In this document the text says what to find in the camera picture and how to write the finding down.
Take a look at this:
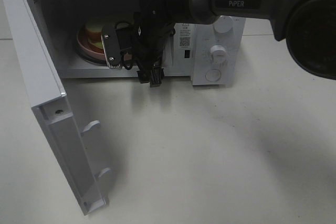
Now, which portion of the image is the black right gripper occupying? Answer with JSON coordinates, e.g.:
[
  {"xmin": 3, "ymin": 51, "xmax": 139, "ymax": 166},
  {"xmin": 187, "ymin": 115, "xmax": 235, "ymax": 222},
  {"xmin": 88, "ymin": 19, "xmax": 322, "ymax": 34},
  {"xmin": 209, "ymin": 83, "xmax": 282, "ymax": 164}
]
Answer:
[{"xmin": 122, "ymin": 22, "xmax": 175, "ymax": 88}]

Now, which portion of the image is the round microwave door button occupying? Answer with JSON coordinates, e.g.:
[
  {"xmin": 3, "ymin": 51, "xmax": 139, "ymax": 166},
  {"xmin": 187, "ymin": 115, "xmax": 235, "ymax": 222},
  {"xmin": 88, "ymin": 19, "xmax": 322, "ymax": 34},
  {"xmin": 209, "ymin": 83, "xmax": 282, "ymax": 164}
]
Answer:
[{"xmin": 205, "ymin": 69, "xmax": 221, "ymax": 82}]

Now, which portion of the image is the white microwave knob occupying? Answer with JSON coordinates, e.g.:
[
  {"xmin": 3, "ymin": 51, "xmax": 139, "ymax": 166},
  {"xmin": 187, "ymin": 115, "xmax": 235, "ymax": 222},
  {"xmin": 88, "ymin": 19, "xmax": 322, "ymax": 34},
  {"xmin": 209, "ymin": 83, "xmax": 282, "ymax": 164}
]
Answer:
[
  {"xmin": 213, "ymin": 16, "xmax": 233, "ymax": 34},
  {"xmin": 210, "ymin": 45, "xmax": 227, "ymax": 65}
]

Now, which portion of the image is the white bread sandwich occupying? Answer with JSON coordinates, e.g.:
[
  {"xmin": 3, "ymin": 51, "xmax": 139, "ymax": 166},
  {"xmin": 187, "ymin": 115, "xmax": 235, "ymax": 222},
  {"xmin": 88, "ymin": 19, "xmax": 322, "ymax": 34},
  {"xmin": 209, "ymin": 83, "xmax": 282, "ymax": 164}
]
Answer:
[{"xmin": 85, "ymin": 19, "xmax": 107, "ymax": 54}]

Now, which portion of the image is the pink round plate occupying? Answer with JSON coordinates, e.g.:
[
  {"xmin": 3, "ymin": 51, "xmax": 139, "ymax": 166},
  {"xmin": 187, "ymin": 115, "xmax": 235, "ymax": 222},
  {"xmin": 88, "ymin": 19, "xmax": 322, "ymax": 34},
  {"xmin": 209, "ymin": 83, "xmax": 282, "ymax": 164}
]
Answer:
[{"xmin": 77, "ymin": 22, "xmax": 133, "ymax": 64}]

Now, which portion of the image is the white microwave door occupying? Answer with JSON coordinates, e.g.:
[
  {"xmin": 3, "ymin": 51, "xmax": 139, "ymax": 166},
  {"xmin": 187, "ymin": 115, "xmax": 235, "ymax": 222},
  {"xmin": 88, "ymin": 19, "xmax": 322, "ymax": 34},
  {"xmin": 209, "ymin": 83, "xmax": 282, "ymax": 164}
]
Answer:
[{"xmin": 3, "ymin": 0, "xmax": 111, "ymax": 215}]

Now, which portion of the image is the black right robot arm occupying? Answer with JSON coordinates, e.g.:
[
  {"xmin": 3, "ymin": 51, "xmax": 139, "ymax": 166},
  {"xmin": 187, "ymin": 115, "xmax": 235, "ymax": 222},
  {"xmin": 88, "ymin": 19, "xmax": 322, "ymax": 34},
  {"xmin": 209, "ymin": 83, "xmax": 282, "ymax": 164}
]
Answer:
[{"xmin": 131, "ymin": 0, "xmax": 335, "ymax": 87}]

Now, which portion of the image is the glass microwave turntable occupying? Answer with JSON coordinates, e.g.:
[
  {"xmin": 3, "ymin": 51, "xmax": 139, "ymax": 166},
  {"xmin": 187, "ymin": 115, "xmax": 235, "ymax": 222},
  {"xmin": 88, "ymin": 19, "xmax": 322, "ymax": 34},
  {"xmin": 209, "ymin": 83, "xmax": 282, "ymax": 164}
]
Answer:
[{"xmin": 72, "ymin": 44, "xmax": 107, "ymax": 66}]

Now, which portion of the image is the white microwave oven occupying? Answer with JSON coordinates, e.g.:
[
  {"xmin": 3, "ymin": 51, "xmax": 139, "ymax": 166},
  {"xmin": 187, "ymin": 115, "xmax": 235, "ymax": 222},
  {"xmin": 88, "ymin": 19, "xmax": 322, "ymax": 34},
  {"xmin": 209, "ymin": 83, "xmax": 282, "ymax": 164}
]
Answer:
[{"xmin": 7, "ymin": 0, "xmax": 247, "ymax": 87}]

